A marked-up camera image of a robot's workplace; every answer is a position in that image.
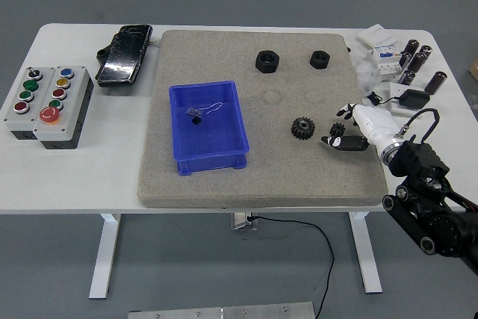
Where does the blue plastic box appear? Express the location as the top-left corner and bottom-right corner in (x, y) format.
(168, 79), (250, 177)

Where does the grey emergency-stop control box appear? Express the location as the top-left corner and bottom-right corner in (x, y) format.
(32, 66), (94, 150)

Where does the grey four-button control box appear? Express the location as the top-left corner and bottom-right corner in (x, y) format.
(2, 66), (56, 141)

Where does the black plug with cord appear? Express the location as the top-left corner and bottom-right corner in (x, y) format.
(365, 90), (403, 107)

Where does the black power cable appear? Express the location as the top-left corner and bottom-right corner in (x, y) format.
(247, 215), (335, 319)

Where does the thin white wire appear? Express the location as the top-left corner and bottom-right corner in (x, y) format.
(202, 102), (226, 115)

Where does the crumpled clear plastic bag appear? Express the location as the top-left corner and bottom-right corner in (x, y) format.
(354, 58), (382, 94)

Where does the white square panel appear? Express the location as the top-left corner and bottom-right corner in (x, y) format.
(388, 81), (430, 119)

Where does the white table leg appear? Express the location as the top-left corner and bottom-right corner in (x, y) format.
(349, 212), (383, 294)
(88, 213), (122, 300)

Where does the large black gear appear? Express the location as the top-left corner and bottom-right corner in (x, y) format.
(291, 116), (315, 141)

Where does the small black hex nut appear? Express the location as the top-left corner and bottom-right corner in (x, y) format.
(309, 50), (331, 70)

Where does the grey-brown foam mat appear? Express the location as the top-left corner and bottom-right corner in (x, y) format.
(137, 29), (389, 209)

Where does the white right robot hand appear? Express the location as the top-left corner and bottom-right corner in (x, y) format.
(320, 103), (400, 152)

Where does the silver table control box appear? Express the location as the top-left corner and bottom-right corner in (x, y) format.
(230, 213), (259, 232)

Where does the black power adapter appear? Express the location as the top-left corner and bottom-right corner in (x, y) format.
(398, 89), (432, 111)

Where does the black flat electronic device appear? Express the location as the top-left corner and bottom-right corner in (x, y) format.
(94, 24), (154, 89)

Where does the white wall switch plate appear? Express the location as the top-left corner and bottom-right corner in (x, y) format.
(357, 24), (399, 47)

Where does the white circuit breaker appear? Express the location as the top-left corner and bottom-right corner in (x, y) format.
(367, 43), (406, 83)

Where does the silver metal plate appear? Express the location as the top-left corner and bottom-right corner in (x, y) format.
(128, 301), (317, 319)

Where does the large black hex nut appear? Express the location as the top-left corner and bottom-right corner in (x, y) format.
(255, 49), (282, 73)

